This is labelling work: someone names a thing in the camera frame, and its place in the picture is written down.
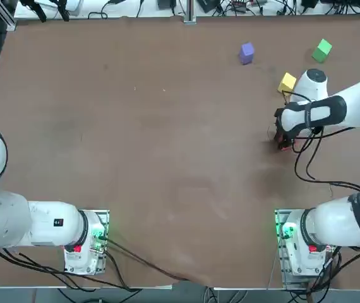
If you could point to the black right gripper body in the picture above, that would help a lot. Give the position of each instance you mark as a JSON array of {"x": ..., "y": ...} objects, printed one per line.
[{"x": 284, "y": 139}]

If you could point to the red cube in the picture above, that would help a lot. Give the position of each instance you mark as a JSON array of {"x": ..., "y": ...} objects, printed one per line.
[{"x": 285, "y": 148}]

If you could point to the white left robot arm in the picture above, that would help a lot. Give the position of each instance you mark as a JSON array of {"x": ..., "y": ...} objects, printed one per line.
[{"x": 47, "y": 227}]

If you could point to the yellow cube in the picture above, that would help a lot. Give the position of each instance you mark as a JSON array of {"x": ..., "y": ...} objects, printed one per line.
[{"x": 286, "y": 82}]

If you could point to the purple cube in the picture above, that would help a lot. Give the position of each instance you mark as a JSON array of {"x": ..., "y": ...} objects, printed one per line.
[{"x": 247, "y": 53}]

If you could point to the green cube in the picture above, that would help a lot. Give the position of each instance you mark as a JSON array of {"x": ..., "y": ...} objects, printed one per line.
[{"x": 322, "y": 50}]

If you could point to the black power adapter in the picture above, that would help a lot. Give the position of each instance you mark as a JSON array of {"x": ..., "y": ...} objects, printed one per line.
[
  {"x": 310, "y": 3},
  {"x": 208, "y": 4},
  {"x": 166, "y": 3}
]

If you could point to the black clamp leg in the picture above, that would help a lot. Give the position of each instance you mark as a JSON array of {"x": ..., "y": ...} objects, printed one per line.
[
  {"x": 62, "y": 11},
  {"x": 39, "y": 11}
]

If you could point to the aluminium frame post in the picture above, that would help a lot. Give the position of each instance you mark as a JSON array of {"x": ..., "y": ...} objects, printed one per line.
[{"x": 190, "y": 12}]

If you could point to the aluminium frame rail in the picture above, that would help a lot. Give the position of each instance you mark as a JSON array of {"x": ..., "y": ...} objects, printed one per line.
[{"x": 8, "y": 22}]

